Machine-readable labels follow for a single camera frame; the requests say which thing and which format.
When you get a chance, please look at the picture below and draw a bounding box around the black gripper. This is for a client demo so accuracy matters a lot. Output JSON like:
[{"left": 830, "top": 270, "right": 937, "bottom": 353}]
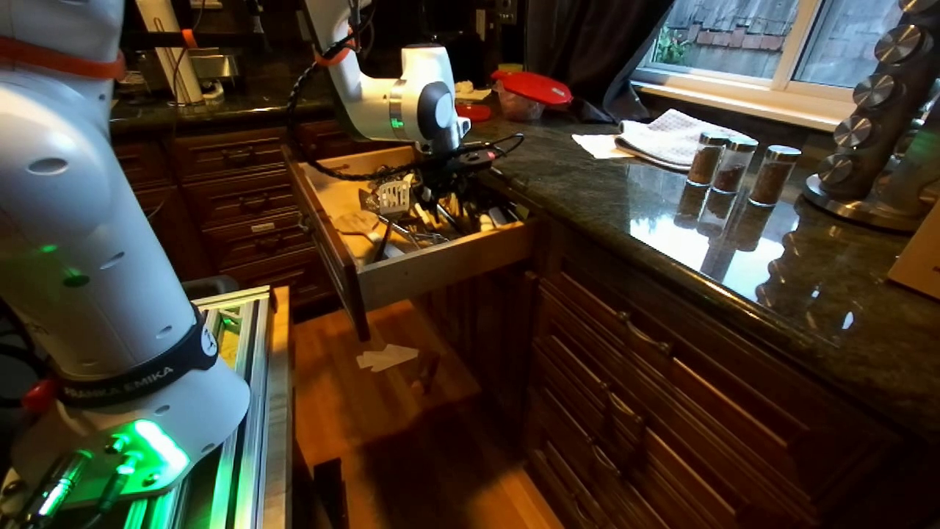
[{"left": 414, "top": 147, "right": 491, "bottom": 203}]

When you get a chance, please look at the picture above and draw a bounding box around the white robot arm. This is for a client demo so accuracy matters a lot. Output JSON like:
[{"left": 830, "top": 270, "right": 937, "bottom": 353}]
[{"left": 0, "top": 0, "right": 248, "bottom": 529}]

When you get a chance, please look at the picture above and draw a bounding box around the open wooden drawer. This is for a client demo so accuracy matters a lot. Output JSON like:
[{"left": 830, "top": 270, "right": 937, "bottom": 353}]
[{"left": 287, "top": 147, "right": 530, "bottom": 341}]

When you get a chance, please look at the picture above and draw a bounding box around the glass bowl with red lid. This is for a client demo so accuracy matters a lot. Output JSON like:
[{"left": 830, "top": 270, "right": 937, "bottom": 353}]
[{"left": 494, "top": 71, "right": 573, "bottom": 125}]

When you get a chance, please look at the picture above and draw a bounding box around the white paper sheet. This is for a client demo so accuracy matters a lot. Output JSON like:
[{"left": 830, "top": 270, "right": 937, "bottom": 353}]
[{"left": 573, "top": 134, "right": 632, "bottom": 163}]

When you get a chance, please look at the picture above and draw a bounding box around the dark curtain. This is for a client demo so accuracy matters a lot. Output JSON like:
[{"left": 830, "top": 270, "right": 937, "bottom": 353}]
[{"left": 522, "top": 0, "right": 674, "bottom": 122}]

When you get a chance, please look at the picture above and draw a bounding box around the folded grey cloth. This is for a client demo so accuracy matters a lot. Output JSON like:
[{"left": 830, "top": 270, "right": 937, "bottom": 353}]
[{"left": 613, "top": 109, "right": 746, "bottom": 172}]

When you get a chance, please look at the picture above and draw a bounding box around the spice jar left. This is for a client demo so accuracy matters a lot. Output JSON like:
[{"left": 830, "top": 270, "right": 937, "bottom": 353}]
[{"left": 686, "top": 134, "right": 727, "bottom": 187}]

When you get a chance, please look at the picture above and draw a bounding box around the spice jar middle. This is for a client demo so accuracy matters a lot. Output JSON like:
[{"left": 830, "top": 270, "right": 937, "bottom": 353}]
[{"left": 711, "top": 138, "right": 755, "bottom": 195}]

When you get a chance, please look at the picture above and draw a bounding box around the dark wooden cabinet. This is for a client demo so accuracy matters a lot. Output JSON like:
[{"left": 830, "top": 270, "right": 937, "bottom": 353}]
[{"left": 422, "top": 223, "right": 937, "bottom": 529}]

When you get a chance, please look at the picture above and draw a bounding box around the white framed window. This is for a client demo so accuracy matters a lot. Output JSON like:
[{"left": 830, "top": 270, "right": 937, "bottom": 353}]
[{"left": 633, "top": 0, "right": 901, "bottom": 134}]

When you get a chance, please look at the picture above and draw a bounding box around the metal spice rack carousel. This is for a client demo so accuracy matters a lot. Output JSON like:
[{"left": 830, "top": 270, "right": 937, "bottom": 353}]
[{"left": 802, "top": 0, "right": 940, "bottom": 234}]

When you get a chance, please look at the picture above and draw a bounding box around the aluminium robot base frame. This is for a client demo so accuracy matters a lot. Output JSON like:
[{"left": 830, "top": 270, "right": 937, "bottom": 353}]
[{"left": 102, "top": 288, "right": 294, "bottom": 529}]

